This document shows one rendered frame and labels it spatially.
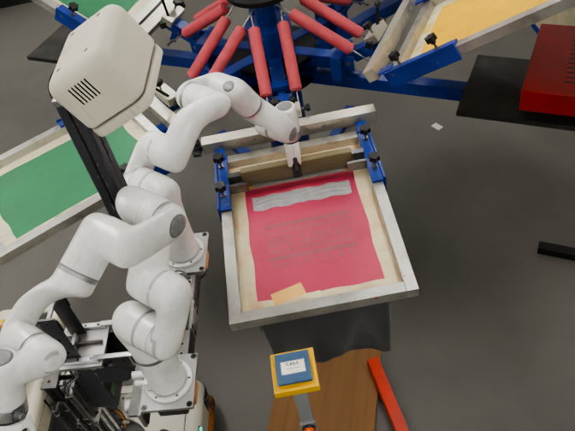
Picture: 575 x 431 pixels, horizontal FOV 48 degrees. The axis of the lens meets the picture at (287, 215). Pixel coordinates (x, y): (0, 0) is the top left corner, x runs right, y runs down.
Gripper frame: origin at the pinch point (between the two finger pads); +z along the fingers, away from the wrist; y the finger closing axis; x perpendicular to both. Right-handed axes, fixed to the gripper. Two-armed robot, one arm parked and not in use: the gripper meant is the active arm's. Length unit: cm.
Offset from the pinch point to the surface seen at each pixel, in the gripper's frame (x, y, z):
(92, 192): -80, -16, 6
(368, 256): 17.4, 41.8, 5.9
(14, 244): -105, 8, 2
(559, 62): 104, -20, -9
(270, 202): -11.5, 9.1, 5.4
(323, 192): 7.9, 9.6, 5.3
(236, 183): -22.9, -1.8, 3.0
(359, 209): 18.8, 20.7, 6.0
